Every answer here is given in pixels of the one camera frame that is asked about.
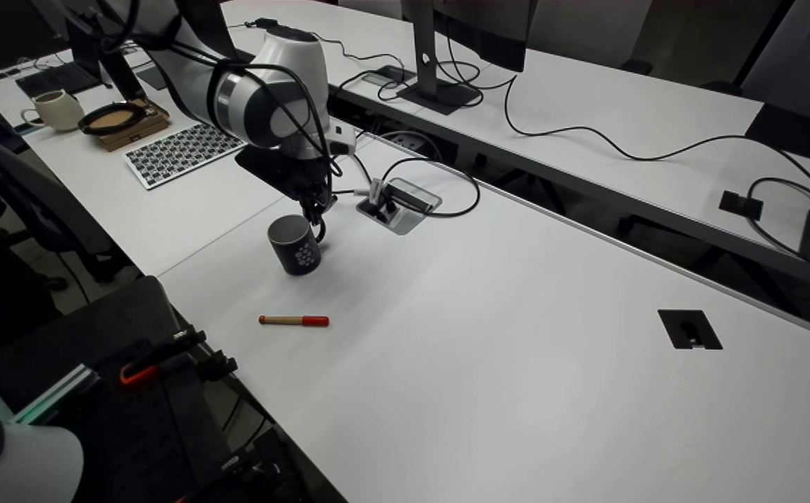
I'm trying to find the Dell monitor with grey stand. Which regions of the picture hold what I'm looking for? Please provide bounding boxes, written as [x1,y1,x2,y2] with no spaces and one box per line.
[399,0,531,116]

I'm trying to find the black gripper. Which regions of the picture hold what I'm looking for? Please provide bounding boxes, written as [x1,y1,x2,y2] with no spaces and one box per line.
[277,158,337,242]

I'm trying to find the black clamp with orange handle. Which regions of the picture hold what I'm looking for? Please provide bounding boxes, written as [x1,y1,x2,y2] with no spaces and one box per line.
[118,327,240,389]

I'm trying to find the silver table socket box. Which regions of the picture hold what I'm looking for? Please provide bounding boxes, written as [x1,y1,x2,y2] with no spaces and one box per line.
[357,177,445,234]

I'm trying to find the black office chair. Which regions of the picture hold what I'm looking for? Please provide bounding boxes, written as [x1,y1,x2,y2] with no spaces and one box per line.
[0,121,121,284]

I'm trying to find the long wavy black cable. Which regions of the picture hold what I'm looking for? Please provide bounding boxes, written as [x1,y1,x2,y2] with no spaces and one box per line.
[499,69,762,164]

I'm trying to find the black square table grommet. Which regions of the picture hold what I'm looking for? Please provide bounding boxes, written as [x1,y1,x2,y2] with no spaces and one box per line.
[656,308,726,351]

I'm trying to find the aluminium profile rail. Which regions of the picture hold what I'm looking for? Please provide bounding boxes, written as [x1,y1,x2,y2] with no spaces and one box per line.
[10,364,103,428]

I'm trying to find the small black flat pad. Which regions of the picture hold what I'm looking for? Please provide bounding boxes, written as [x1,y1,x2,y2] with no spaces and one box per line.
[719,188,766,224]

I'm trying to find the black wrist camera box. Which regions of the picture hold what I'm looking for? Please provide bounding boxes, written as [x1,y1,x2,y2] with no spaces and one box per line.
[235,142,311,189]

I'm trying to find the black dock box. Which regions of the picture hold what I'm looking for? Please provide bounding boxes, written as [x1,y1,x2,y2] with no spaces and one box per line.
[371,63,420,89]

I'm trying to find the white cup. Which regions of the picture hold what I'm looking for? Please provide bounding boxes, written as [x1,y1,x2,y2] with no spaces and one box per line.
[31,89,87,135]

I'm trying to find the black looping socket cable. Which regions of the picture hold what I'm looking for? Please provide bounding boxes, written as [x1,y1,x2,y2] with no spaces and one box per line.
[365,150,483,220]

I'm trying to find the red and tan marker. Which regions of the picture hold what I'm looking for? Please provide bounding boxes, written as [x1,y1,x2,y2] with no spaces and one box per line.
[256,312,332,330]

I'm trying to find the black monitor with stand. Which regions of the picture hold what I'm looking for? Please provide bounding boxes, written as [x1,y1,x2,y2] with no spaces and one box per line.
[744,0,810,168]

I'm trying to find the checkerboard calibration sheet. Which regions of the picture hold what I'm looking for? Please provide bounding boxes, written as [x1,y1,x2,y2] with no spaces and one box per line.
[122,121,247,193]

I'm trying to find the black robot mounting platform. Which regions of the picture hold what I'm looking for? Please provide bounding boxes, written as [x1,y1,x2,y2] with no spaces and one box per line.
[0,273,346,503]

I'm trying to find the dark grey mug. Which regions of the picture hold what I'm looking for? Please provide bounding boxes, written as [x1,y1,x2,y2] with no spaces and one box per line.
[265,213,328,276]

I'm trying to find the black monitor cable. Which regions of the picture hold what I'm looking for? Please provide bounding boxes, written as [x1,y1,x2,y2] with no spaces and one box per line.
[746,146,810,260]

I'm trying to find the grey office chair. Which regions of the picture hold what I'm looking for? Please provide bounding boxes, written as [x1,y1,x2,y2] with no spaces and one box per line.
[524,0,656,69]

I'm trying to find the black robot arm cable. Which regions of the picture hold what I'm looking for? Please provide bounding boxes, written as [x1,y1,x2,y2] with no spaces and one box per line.
[96,0,343,182]

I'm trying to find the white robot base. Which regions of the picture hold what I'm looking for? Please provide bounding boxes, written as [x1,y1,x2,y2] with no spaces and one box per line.
[0,347,87,503]

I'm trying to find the black flat keyboard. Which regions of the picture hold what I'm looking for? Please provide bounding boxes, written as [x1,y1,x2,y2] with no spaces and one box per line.
[15,59,100,101]

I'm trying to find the round dark plate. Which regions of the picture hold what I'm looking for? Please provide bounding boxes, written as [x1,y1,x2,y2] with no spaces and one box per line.
[78,101,149,140]

